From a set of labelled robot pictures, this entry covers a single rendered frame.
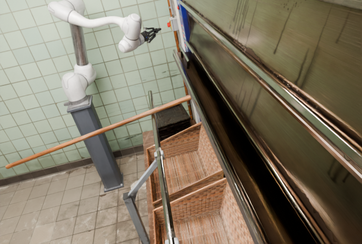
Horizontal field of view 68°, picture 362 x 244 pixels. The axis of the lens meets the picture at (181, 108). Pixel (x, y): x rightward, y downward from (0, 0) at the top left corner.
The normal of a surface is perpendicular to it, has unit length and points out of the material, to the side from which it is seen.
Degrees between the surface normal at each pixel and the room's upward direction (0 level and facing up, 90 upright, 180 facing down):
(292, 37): 70
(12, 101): 90
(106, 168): 90
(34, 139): 90
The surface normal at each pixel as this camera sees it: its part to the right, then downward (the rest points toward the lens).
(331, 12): -0.97, -0.07
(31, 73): 0.16, 0.47
